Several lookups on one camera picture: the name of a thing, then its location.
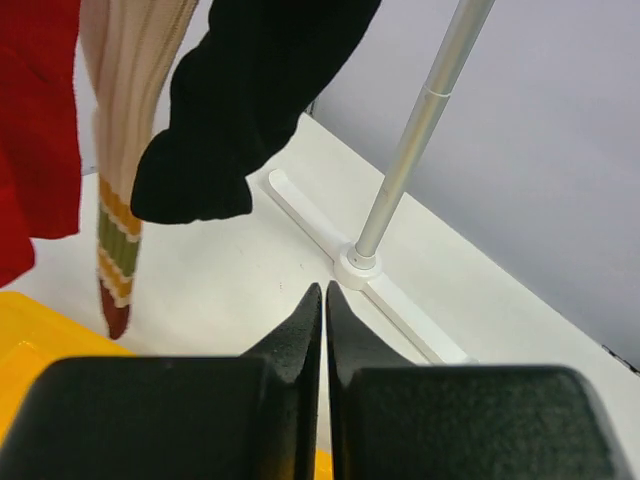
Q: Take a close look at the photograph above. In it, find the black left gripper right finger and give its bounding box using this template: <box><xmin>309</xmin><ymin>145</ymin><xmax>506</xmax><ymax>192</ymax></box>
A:
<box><xmin>326</xmin><ymin>283</ymin><xmax>632</xmax><ymax>479</ymax></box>

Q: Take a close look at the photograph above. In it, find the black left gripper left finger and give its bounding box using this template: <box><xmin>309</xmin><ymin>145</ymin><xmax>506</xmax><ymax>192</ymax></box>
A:
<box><xmin>1</xmin><ymin>285</ymin><xmax>322</xmax><ymax>479</ymax></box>

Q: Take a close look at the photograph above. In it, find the black sock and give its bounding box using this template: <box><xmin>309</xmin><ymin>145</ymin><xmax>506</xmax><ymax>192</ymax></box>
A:
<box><xmin>130</xmin><ymin>0</ymin><xmax>379</xmax><ymax>225</ymax></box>

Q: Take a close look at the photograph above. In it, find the silver clothes rack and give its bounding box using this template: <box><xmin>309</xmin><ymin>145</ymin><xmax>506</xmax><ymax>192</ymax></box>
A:
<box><xmin>267</xmin><ymin>0</ymin><xmax>496</xmax><ymax>365</ymax></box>

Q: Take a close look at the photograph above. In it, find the yellow plastic tray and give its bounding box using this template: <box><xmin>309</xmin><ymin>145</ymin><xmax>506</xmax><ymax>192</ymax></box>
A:
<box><xmin>0</xmin><ymin>290</ymin><xmax>335</xmax><ymax>480</ymax></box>

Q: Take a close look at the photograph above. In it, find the red sock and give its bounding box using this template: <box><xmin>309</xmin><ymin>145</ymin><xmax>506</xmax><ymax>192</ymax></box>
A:
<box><xmin>1</xmin><ymin>1</ymin><xmax>81</xmax><ymax>285</ymax></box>

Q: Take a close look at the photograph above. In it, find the striped beige maroon sock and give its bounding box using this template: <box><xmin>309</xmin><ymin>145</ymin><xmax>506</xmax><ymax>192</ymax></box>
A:
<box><xmin>79</xmin><ymin>0</ymin><xmax>197</xmax><ymax>340</ymax></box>

